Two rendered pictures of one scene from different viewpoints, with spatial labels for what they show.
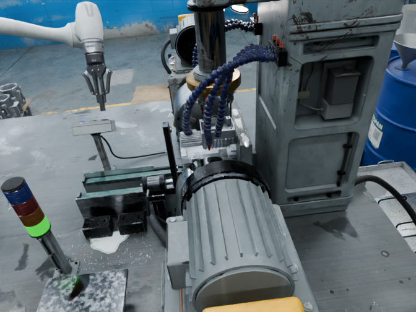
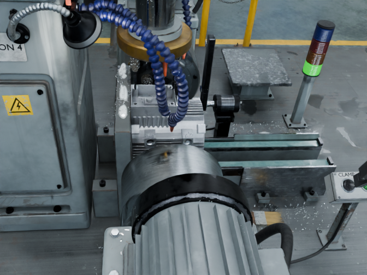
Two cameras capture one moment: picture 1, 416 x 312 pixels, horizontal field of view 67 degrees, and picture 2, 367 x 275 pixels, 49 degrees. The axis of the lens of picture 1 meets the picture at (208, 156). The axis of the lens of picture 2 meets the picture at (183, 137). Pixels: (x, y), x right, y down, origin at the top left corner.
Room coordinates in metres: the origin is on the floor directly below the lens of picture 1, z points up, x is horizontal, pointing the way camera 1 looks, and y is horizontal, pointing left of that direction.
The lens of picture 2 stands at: (1.87, -0.06, 1.78)
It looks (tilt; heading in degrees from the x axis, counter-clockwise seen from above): 41 degrees down; 173
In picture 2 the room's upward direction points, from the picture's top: 5 degrees clockwise
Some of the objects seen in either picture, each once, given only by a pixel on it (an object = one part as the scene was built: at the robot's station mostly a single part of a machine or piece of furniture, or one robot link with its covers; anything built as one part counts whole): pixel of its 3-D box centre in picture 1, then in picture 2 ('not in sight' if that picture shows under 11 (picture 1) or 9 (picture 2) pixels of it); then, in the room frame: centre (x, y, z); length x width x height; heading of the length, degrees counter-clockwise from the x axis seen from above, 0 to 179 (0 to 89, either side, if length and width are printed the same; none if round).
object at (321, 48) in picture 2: (24, 203); (319, 43); (0.66, 0.53, 1.14); 0.06 x 0.06 x 0.04
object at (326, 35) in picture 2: (17, 191); (323, 31); (0.66, 0.53, 1.19); 0.06 x 0.06 x 0.04
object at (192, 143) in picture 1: (208, 154); (166, 131); (0.98, 0.00, 1.01); 0.20 x 0.19 x 0.19; 92
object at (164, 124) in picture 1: (171, 156); (207, 75); (0.84, 0.12, 1.12); 0.04 x 0.03 x 0.26; 92
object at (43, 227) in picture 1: (37, 224); (312, 66); (0.66, 0.53, 1.05); 0.06 x 0.06 x 0.04
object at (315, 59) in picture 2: (31, 213); (315, 55); (0.66, 0.53, 1.10); 0.06 x 0.06 x 0.04
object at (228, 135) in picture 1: (216, 132); (153, 106); (0.98, -0.04, 1.11); 0.12 x 0.11 x 0.07; 92
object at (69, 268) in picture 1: (43, 233); (309, 77); (0.66, 0.53, 1.01); 0.08 x 0.08 x 0.42; 2
